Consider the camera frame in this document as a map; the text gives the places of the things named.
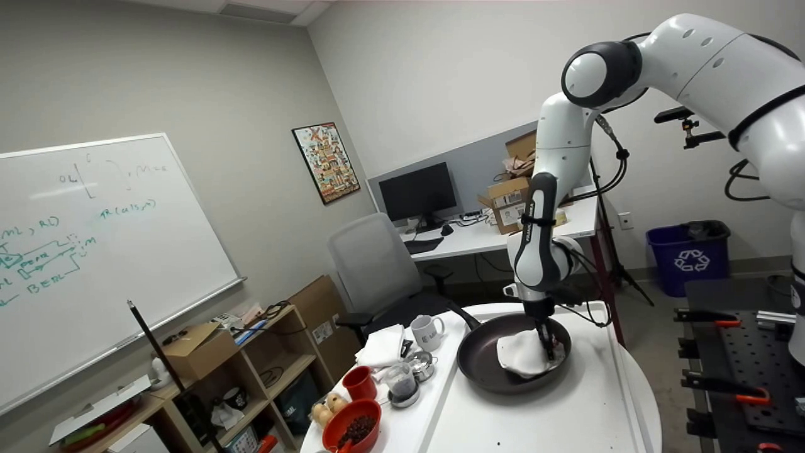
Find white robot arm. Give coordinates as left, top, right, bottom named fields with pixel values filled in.
left=507, top=12, right=805, bottom=319

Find round white table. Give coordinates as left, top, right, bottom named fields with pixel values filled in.
left=297, top=298, right=665, bottom=453

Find black computer monitor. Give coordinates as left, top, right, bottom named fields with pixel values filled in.
left=379, top=163, right=455, bottom=229

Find black orange clamp lower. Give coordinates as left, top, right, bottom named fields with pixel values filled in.
left=681, top=369, right=770, bottom=404

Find black perforated robot table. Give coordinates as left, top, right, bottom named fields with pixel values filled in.
left=680, top=276, right=805, bottom=453

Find wall whiteboard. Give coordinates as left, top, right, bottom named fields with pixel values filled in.
left=0, top=134, right=238, bottom=413

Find white office desk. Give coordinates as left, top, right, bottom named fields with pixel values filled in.
left=399, top=184, right=627, bottom=338

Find cardboard boxes on desk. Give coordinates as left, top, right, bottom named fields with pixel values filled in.
left=482, top=131, right=536, bottom=234

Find wooden shelf unit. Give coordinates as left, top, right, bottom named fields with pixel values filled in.
left=60, top=305, right=333, bottom=453

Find framed wall poster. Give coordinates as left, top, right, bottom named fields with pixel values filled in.
left=292, top=121, right=359, bottom=204

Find grey office chair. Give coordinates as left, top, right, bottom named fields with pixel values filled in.
left=330, top=214, right=453, bottom=343

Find cardboard box on shelf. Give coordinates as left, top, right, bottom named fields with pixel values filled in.
left=164, top=321, right=237, bottom=379

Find dark brown frying pan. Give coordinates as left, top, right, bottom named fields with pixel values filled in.
left=455, top=306, right=570, bottom=394

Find red cup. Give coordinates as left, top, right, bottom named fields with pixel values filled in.
left=343, top=365, right=378, bottom=400

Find white napkin with red stripes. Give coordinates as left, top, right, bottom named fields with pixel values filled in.
left=496, top=330, right=563, bottom=377

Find white mug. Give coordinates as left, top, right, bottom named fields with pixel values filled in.
left=411, top=315, right=445, bottom=353

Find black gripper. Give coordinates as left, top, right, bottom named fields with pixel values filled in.
left=524, top=298, right=559, bottom=363

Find black orange clamp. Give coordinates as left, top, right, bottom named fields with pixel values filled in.
left=675, top=309, right=741, bottom=330
left=681, top=369, right=770, bottom=404

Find red bowl with beans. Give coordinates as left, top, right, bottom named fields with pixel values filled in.
left=323, top=400, right=383, bottom=453

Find black camera on stand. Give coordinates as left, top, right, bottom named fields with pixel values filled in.
left=653, top=105, right=724, bottom=147

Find white folded cloth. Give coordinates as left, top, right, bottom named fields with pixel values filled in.
left=355, top=325, right=406, bottom=368

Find blue recycling bin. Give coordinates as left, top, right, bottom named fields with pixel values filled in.
left=647, top=219, right=730, bottom=296

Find white square tray board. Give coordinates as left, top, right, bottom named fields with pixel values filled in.
left=416, top=298, right=656, bottom=453

